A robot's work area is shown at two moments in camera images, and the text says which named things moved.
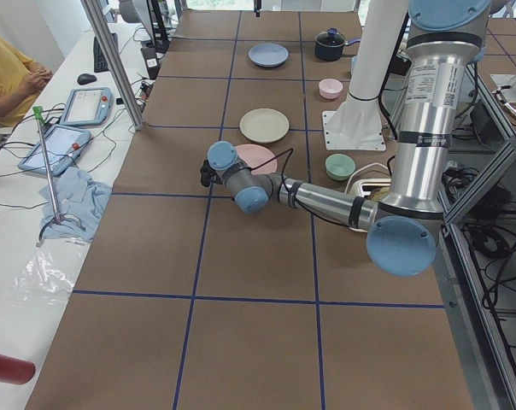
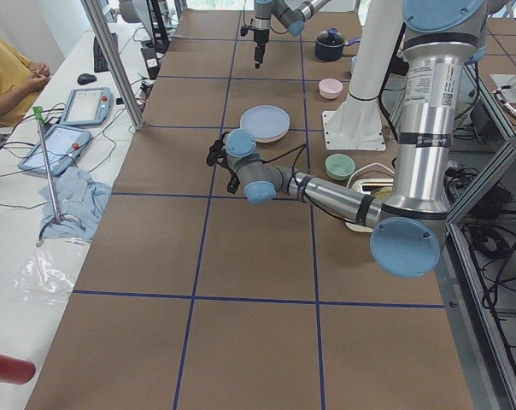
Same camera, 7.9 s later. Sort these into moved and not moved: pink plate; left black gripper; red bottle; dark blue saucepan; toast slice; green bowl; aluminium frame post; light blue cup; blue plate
Moved: blue plate; pink plate; left black gripper
Not moved: dark blue saucepan; green bowl; light blue cup; aluminium frame post; toast slice; red bottle
